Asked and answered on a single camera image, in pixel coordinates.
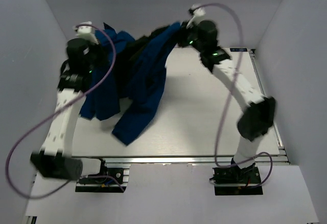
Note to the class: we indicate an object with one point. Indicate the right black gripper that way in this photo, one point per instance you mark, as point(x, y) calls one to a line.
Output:
point(185, 31)

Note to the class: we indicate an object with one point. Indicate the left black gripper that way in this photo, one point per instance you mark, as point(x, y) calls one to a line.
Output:
point(103, 60)

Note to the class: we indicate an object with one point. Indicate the blue and black jacket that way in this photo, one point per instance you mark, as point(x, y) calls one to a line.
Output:
point(139, 74)

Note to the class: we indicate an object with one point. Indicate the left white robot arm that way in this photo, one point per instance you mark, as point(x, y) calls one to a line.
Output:
point(54, 160)

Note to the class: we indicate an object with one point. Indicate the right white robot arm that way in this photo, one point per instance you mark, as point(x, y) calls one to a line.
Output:
point(257, 110)

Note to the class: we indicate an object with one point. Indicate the right blue corner label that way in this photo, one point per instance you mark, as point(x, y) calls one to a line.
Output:
point(238, 49)

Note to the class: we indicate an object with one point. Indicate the white front panel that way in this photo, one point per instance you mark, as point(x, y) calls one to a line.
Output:
point(180, 193)

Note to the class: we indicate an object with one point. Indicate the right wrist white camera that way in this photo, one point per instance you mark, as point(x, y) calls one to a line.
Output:
point(197, 14)

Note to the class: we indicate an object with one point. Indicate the wrist white camera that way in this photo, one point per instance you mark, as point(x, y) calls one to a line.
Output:
point(197, 14)
point(86, 32)

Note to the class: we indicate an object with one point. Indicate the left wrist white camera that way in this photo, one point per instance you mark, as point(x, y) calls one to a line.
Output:
point(86, 32)

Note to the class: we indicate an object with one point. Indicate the aluminium front rail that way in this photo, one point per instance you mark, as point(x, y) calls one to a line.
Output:
point(221, 160)

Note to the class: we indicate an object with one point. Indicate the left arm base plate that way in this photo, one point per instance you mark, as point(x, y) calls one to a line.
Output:
point(110, 178)

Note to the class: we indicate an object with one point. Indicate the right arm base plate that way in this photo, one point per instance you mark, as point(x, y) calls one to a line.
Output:
point(233, 181)

